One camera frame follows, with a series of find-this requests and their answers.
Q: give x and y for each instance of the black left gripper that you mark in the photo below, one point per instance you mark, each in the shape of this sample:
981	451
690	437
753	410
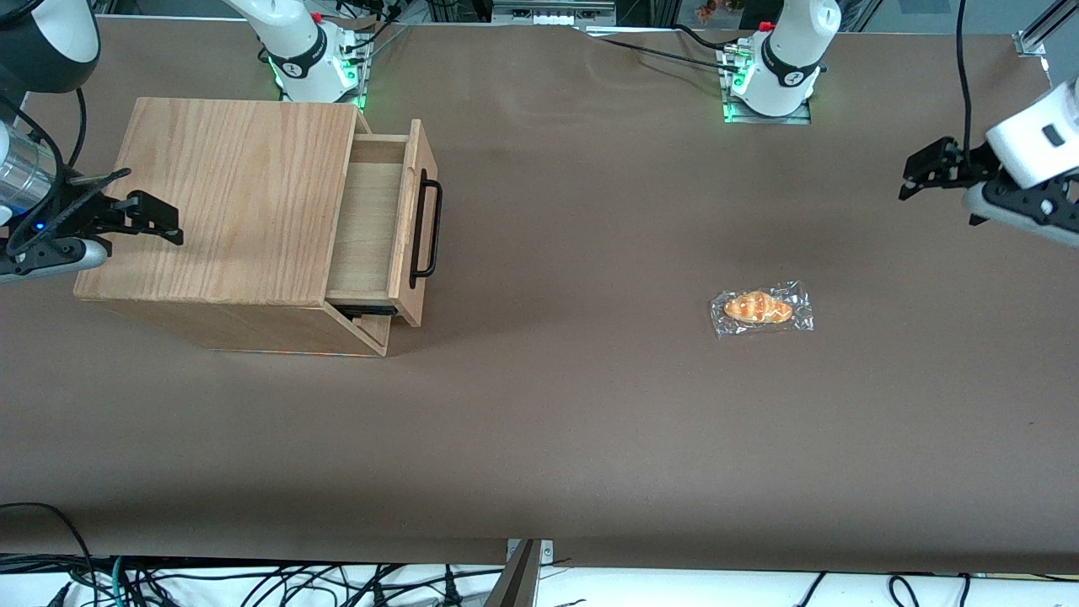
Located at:
958	165

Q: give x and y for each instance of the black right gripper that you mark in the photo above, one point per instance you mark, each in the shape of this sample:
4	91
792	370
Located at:
82	212

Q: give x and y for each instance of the light wooden cabinet door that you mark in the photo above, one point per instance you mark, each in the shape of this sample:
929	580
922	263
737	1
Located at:
367	219

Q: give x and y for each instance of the wooden drawer cabinet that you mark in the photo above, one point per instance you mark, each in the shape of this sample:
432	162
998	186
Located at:
228	194

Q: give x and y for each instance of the aluminium profile corner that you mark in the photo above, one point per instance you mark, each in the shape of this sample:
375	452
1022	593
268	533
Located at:
1030	42

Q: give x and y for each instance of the croissant in clear wrapper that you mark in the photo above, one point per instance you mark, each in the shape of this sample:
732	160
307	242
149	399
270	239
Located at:
759	308

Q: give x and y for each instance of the table cover sheet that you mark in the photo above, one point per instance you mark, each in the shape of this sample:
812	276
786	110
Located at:
590	421

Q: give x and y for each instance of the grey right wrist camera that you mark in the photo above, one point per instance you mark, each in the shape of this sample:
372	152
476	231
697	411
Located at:
59	255

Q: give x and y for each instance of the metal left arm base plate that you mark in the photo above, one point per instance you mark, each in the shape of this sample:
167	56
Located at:
797	118

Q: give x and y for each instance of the grey metal bracket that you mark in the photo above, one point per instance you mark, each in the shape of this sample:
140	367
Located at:
518	582

